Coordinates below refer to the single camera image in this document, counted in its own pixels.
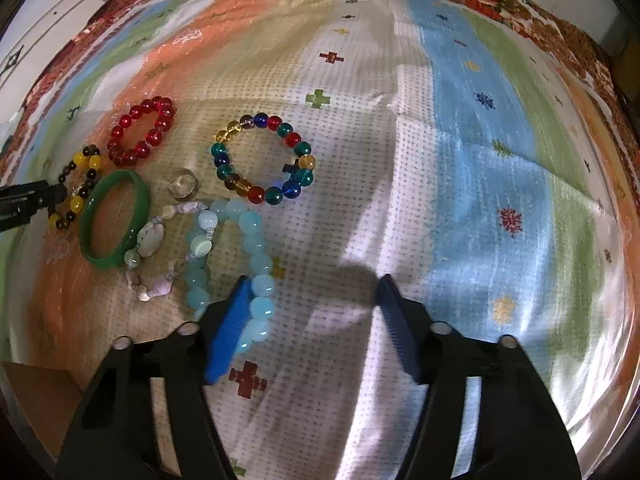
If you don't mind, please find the yellow black bead bracelet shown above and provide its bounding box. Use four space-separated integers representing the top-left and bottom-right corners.
46 144 103 232

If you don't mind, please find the white wooden headboard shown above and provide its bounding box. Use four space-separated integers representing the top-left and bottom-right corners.
1 0 106 96

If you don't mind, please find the light blue bead bracelet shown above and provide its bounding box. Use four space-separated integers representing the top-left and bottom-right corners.
183 196 278 356

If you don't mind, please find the striped colourful mat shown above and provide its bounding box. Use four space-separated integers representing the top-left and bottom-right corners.
1 0 639 479

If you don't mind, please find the silver ring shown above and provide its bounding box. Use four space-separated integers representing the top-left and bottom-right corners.
166 168 201 201

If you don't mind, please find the floral brown bedsheet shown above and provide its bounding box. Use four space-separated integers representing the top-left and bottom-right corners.
17 0 639 170

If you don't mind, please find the green jade bangle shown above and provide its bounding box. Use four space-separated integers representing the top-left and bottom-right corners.
78 169 151 269

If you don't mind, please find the white shell stone bracelet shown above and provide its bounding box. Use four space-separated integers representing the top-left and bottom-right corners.
124 200 216 304

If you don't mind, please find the red bead bracelet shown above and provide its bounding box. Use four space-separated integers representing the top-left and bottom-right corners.
105 95 178 169

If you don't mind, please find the multicolour glass bead bracelet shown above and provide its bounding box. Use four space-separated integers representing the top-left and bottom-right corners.
209 112 317 206

